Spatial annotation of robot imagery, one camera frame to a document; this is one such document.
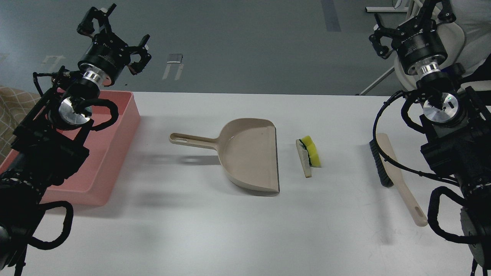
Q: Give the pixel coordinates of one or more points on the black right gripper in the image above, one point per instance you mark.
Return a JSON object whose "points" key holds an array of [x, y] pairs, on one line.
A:
{"points": [[420, 48]]}

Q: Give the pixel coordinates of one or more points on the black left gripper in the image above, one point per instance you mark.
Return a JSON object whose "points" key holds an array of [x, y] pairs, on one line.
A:
{"points": [[108, 52]]}

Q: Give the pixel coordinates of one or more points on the beige patterned cloth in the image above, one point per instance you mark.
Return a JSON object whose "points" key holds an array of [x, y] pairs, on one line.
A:
{"points": [[15, 104]]}

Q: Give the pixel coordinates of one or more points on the white office chair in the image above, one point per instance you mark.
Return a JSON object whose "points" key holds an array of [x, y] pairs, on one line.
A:
{"points": [[456, 34]]}

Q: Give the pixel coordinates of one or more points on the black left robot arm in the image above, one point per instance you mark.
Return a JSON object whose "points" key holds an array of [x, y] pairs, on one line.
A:
{"points": [[50, 140]]}

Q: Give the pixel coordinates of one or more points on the pink plastic bin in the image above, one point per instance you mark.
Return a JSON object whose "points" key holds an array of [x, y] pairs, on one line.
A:
{"points": [[93, 183]]}

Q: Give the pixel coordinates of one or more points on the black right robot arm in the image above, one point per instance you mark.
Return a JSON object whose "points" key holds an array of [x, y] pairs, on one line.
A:
{"points": [[453, 116]]}

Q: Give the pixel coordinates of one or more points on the beige plastic dustpan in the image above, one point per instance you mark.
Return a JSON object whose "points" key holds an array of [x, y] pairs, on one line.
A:
{"points": [[247, 151]]}

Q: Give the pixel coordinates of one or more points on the yellow sponge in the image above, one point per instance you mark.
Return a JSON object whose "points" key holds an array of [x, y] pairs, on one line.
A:
{"points": [[312, 152]]}

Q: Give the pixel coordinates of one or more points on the beige hand brush black bristles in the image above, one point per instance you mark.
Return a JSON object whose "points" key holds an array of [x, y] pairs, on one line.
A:
{"points": [[392, 176]]}

